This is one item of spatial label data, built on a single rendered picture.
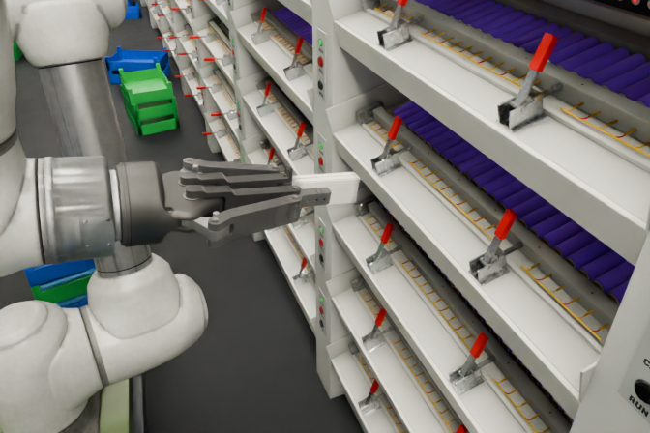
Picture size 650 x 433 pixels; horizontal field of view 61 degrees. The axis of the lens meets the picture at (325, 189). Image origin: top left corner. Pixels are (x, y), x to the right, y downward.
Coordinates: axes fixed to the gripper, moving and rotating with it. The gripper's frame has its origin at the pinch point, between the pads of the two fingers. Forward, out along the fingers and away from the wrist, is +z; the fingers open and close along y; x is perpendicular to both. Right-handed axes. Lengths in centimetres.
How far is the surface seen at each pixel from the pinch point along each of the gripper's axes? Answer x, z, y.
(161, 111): -77, 15, -208
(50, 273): -76, -32, -92
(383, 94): -3.5, 27.7, -36.9
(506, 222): -2.8, 20.6, 5.6
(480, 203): -5.9, 24.6, -3.1
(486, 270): -8.8, 19.3, 6.3
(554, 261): -5.7, 25.0, 10.1
